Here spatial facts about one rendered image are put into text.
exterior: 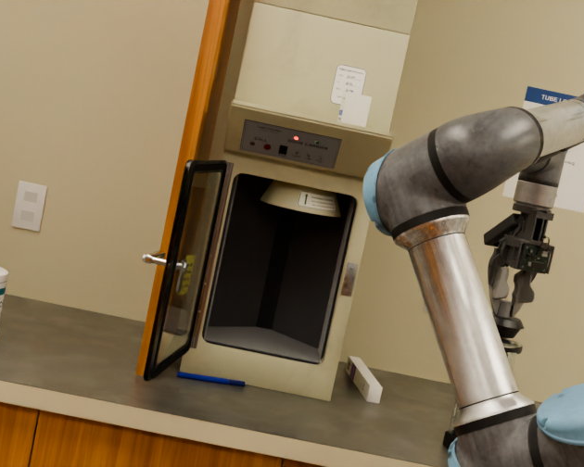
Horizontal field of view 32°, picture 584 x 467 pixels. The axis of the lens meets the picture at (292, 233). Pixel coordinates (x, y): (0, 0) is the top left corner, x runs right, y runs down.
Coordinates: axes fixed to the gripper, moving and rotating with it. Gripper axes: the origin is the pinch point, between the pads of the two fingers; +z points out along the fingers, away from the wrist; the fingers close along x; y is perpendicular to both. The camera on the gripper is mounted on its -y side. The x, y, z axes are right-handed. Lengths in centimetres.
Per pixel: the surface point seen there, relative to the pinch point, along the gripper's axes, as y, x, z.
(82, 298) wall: -80, -70, 27
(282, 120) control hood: -18, -45, -26
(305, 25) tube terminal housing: -28, -42, -46
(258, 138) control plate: -23, -48, -22
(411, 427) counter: -11.2, -7.9, 28.8
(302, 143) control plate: -20, -40, -23
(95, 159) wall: -81, -73, -8
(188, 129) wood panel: -24, -62, -21
